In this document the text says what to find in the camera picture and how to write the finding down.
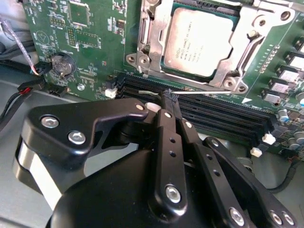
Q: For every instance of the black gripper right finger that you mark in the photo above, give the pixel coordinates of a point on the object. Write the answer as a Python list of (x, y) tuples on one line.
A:
[(209, 166)]

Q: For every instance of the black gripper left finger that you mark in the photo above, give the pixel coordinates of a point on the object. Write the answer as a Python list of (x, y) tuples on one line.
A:
[(71, 118)]

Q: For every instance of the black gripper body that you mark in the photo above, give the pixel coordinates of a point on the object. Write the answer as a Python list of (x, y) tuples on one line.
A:
[(107, 202)]

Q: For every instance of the thin metal locking lever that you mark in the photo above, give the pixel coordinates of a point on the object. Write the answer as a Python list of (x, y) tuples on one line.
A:
[(202, 92)]

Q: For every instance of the CPU with silver top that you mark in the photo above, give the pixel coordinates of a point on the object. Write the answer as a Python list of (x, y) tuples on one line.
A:
[(197, 40)]

